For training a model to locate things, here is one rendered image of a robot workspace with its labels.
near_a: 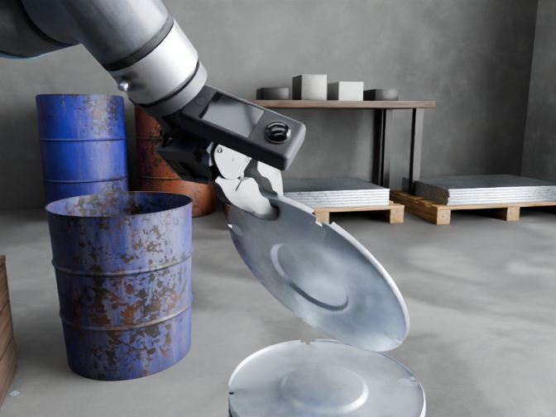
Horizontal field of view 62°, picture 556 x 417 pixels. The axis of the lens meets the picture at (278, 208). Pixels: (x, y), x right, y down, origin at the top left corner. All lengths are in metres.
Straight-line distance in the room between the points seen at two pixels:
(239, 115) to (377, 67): 3.99
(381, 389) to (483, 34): 4.41
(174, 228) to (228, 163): 0.89
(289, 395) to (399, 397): 0.16
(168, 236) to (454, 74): 3.81
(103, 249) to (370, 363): 0.78
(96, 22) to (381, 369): 0.64
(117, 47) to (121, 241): 0.93
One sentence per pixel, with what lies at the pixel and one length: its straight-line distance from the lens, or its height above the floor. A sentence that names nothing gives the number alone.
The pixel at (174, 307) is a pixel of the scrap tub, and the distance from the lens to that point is 1.43.
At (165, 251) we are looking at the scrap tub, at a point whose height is 0.36.
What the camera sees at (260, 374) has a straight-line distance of 0.79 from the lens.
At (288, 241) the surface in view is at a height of 0.58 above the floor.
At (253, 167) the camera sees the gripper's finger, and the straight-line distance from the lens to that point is 0.52.
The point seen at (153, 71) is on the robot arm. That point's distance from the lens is 0.42.
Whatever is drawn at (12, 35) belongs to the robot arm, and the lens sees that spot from 0.48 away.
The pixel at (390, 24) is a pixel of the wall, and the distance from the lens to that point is 4.51.
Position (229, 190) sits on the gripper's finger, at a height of 0.66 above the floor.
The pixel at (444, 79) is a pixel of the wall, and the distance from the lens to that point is 4.71.
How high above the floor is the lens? 0.73
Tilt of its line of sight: 11 degrees down
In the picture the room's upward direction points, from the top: straight up
